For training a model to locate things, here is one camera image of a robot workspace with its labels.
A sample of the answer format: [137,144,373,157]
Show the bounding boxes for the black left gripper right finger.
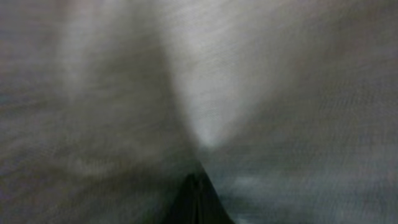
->
[197,173,234,224]

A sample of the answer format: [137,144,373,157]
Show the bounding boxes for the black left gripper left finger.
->
[161,174,198,224]

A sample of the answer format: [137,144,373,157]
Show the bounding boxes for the light blue jeans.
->
[1,1,397,223]

